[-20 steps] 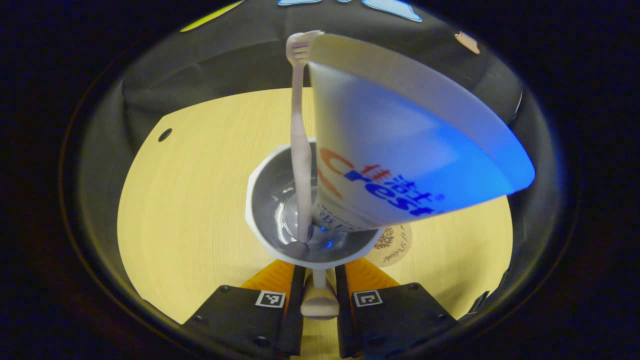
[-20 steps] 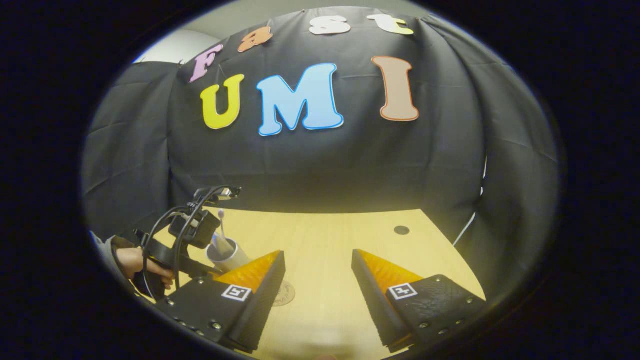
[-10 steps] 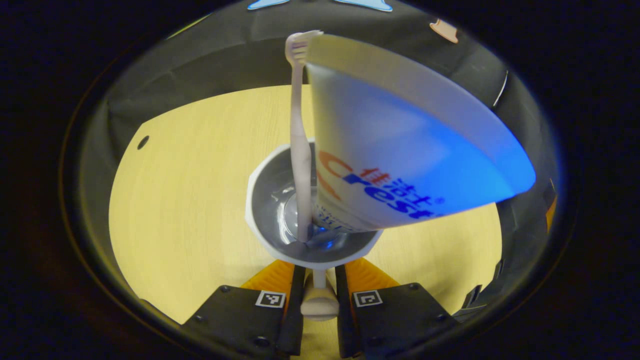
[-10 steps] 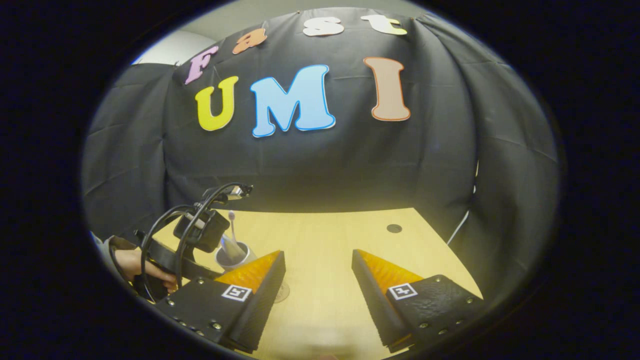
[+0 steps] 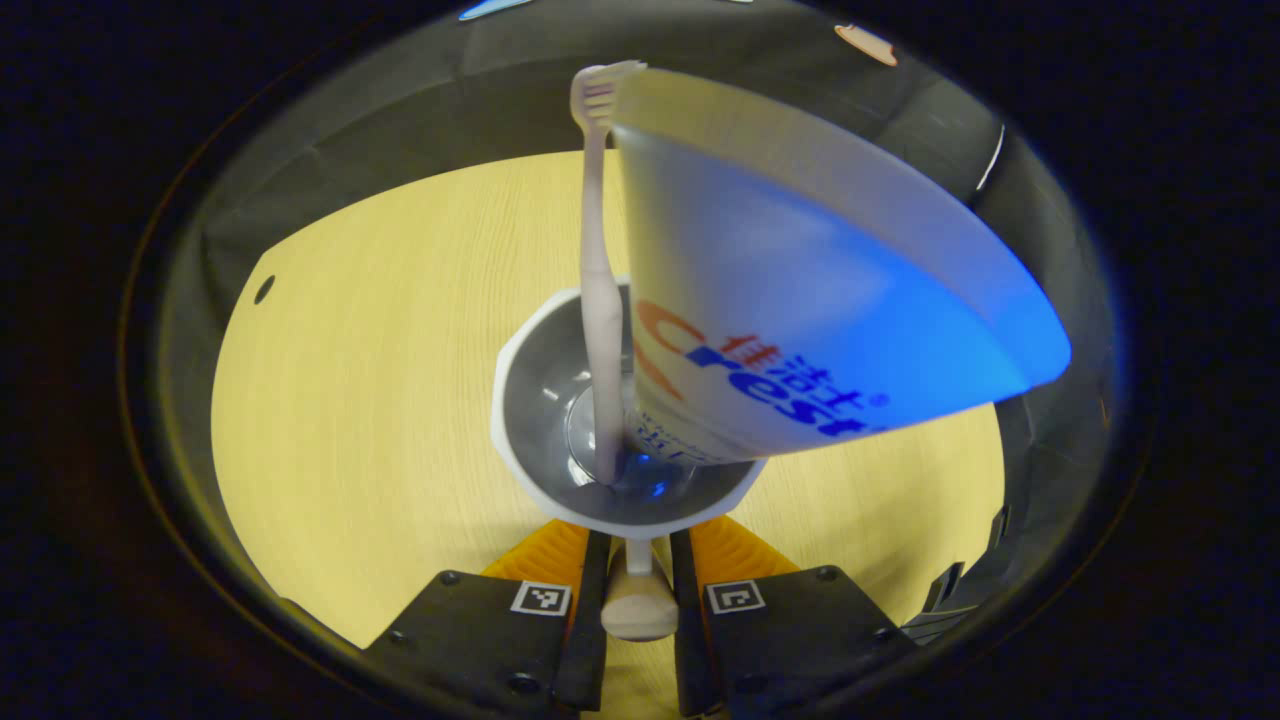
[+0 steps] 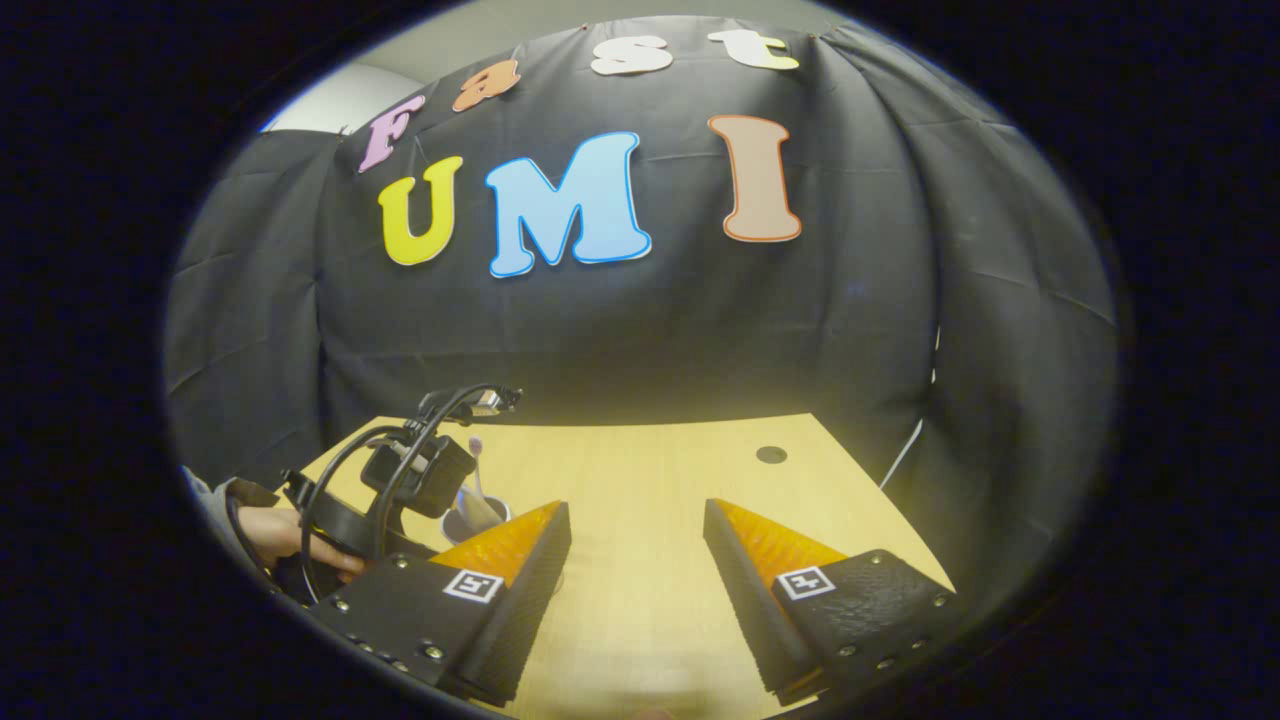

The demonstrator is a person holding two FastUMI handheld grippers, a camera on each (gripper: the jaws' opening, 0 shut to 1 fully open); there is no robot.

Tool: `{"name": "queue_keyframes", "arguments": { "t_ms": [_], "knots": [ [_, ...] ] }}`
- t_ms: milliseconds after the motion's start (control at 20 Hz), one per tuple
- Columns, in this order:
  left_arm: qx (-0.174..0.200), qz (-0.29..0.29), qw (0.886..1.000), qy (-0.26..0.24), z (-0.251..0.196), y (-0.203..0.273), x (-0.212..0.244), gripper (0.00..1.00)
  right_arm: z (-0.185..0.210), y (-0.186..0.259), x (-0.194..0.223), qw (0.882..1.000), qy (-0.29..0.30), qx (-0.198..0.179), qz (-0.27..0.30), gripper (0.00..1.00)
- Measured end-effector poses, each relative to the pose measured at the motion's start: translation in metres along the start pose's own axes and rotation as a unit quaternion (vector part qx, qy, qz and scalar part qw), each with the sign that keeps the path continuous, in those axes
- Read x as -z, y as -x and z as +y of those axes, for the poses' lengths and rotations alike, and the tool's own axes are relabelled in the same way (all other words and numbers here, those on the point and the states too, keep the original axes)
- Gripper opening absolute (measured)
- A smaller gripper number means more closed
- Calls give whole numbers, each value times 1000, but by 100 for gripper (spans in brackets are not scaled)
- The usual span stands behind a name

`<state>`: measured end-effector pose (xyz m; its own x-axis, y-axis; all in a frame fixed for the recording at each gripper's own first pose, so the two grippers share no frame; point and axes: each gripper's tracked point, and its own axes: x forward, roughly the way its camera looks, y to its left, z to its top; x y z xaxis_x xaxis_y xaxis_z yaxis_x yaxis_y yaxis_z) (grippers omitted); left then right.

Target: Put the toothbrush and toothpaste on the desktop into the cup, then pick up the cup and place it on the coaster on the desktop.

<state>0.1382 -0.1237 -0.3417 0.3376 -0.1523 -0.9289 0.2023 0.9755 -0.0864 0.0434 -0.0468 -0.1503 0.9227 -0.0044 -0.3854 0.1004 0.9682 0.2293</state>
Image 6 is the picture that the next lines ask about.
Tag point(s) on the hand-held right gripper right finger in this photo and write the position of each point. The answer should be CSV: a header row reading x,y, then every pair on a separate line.
x,y
750,615

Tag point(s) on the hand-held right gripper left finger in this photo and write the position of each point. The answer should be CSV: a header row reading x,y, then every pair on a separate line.
x,y
520,605

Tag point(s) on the white toothbrush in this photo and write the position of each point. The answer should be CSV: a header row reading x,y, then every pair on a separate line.
x,y
478,465

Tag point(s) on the white cup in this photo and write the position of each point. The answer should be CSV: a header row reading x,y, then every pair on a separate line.
x,y
458,528

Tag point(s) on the light wooden desktop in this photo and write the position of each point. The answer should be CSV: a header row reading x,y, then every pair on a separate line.
x,y
650,520

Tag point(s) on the black backdrop cloth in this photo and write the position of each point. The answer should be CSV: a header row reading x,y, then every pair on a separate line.
x,y
700,330

